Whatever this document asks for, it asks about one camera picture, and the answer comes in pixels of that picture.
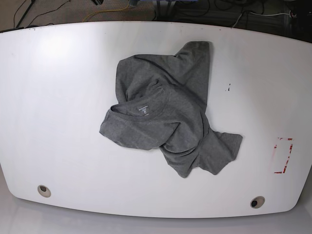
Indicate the grey t-shirt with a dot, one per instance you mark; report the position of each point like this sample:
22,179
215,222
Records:
162,102

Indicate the red tape rectangle marking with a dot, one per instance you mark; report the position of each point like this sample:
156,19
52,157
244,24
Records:
281,155

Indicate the right table cable grommet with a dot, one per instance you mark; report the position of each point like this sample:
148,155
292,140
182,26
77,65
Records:
257,202

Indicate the table cable grommet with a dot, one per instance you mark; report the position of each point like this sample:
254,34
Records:
44,191
257,202

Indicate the left table cable grommet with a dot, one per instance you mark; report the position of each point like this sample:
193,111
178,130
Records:
44,191

